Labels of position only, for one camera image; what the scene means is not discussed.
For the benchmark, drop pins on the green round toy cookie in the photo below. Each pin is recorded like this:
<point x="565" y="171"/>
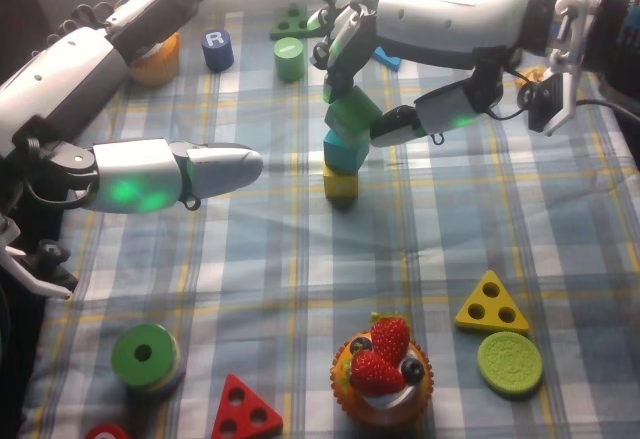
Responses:
<point x="510" y="364"/>

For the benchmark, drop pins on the yellow toy biscuit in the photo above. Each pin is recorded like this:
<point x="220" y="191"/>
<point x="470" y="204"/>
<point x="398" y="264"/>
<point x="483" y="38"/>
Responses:
<point x="532" y="76"/>

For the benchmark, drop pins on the yellow triangle block with holes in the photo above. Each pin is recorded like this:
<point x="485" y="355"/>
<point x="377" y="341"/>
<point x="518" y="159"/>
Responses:
<point x="472" y="316"/>

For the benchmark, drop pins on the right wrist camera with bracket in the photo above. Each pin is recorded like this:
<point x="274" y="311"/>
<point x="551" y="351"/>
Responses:
<point x="542" y="104"/>

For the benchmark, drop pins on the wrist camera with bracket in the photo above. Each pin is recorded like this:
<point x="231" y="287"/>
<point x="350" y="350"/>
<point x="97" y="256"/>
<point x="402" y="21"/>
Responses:
<point x="542" y="104"/>
<point x="47" y="259"/>

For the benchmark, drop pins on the blue cylinder block letter R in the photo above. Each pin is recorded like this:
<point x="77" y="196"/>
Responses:
<point x="217" y="51"/>

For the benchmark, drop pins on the green triangle block with holes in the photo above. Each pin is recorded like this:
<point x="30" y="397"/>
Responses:
<point x="280" y="29"/>

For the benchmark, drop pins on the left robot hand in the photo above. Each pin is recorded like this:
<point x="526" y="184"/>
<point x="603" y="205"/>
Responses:
<point x="55" y="79"/>

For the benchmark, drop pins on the red cylinder block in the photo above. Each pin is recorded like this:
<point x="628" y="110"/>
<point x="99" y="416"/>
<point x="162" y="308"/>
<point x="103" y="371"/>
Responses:
<point x="107" y="432"/>

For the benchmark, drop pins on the teal cube block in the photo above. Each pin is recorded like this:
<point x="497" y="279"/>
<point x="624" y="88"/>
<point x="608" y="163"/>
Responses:
<point x="345" y="156"/>

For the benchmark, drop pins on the yellow cube block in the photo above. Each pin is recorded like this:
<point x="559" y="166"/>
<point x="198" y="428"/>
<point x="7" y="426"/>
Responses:
<point x="341" y="186"/>

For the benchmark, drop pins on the green cylinder block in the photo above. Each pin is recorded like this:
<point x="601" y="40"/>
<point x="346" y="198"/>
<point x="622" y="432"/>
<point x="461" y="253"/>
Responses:
<point x="289" y="61"/>

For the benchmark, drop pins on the red triangle block with holes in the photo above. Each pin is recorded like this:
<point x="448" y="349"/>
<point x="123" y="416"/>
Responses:
<point x="242" y="411"/>

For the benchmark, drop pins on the green cube block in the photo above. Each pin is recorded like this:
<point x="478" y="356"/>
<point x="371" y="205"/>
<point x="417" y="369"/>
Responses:
<point x="355" y="111"/>

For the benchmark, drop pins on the orange toy cupcake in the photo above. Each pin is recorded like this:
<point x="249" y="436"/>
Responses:
<point x="155" y="66"/>

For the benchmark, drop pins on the blue triangle block with holes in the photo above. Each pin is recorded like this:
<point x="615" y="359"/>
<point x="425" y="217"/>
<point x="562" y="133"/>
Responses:
<point x="389" y="59"/>

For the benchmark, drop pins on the strawberry toy cupcake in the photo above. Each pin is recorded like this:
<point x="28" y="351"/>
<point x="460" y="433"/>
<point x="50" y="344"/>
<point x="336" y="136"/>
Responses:
<point x="382" y="374"/>

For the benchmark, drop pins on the blue plaid tablecloth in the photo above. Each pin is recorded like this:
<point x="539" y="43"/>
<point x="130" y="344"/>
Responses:
<point x="300" y="259"/>

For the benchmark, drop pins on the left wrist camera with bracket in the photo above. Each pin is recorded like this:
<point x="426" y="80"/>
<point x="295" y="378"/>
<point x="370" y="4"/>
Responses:
<point x="47" y="259"/>

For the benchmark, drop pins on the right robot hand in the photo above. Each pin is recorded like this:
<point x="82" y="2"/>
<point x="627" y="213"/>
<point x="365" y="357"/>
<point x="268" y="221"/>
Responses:
<point x="450" y="4"/>

